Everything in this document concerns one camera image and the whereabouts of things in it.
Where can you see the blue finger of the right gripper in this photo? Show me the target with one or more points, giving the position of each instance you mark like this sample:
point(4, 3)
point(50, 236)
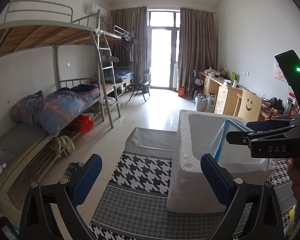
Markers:
point(245, 138)
point(262, 124)

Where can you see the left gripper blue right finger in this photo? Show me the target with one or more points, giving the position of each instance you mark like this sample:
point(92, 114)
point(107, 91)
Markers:
point(264, 220)

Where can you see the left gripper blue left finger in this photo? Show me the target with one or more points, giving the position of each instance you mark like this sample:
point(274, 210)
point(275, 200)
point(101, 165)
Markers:
point(37, 218)

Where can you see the blue face mask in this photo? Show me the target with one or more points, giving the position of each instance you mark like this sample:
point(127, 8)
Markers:
point(216, 146)

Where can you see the yellow foam fruit net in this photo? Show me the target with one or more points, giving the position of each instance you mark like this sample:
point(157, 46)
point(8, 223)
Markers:
point(291, 213)

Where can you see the person's right hand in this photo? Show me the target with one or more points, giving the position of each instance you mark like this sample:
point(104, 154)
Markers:
point(294, 175)

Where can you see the black headphones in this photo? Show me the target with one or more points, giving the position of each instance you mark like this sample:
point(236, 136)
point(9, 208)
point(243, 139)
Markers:
point(276, 104)

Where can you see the wooden smiley chair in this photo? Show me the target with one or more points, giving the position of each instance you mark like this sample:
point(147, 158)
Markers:
point(248, 106)

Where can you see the wooden desk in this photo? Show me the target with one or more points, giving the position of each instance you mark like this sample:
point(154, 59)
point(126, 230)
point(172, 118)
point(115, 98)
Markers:
point(225, 96)

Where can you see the white styrofoam box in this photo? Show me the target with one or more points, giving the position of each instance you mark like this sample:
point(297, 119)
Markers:
point(189, 191)

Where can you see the grey waste bin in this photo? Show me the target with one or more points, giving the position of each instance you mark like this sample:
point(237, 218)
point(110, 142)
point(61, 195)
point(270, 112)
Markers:
point(201, 103)

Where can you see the houndstooth tablecloth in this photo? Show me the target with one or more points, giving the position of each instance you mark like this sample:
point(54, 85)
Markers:
point(133, 205)

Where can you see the right brown curtain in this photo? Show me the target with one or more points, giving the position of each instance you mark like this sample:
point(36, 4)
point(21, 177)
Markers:
point(198, 43)

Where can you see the brown curtain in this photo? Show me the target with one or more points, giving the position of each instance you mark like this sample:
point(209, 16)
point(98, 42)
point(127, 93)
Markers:
point(131, 25)
point(198, 43)

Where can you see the metal bunk bed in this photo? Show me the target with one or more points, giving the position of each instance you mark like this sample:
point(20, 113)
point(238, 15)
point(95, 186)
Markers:
point(43, 48)

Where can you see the black folding chair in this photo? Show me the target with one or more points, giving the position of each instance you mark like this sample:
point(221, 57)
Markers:
point(142, 85)

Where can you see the red plastic bag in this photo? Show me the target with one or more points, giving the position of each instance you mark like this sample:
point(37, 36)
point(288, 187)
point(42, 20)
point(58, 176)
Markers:
point(82, 124)

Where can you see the blue orange quilt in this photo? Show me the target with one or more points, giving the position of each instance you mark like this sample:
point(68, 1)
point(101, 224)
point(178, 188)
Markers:
point(55, 111)

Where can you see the left brown curtain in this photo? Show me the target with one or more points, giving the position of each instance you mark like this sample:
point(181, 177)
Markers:
point(131, 25)

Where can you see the white air conditioner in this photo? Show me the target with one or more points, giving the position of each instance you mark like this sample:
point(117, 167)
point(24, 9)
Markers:
point(94, 8)

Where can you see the anime wall picture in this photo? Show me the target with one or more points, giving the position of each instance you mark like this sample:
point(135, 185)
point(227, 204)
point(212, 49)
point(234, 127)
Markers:
point(277, 72)

